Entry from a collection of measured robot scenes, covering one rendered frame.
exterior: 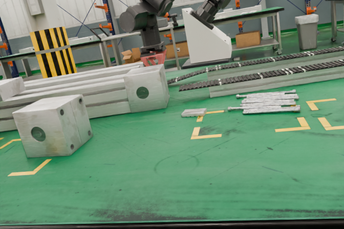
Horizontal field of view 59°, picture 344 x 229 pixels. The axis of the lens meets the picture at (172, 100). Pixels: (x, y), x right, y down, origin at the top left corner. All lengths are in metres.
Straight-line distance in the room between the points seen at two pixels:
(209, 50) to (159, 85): 0.61
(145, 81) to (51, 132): 0.26
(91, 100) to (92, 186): 0.35
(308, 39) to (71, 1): 6.47
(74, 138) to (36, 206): 0.18
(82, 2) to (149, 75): 8.69
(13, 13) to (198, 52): 9.53
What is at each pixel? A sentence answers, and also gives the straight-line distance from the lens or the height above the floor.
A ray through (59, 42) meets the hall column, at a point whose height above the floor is 0.91.
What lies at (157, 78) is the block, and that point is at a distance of 0.74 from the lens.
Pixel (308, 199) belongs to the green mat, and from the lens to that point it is 0.38.
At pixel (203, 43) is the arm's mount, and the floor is 0.86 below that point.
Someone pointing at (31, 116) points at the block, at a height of 0.86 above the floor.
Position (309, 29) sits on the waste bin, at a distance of 5.76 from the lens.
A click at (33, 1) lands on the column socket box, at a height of 1.45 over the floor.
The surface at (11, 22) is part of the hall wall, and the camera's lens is 10.73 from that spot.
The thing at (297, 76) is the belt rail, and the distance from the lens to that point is 0.80.
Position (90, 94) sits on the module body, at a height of 0.84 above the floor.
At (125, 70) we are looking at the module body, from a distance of 0.94.
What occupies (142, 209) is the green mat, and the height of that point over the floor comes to 0.78.
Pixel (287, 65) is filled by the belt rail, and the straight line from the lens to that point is 0.98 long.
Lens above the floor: 1.00
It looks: 15 degrees down
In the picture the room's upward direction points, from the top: 11 degrees counter-clockwise
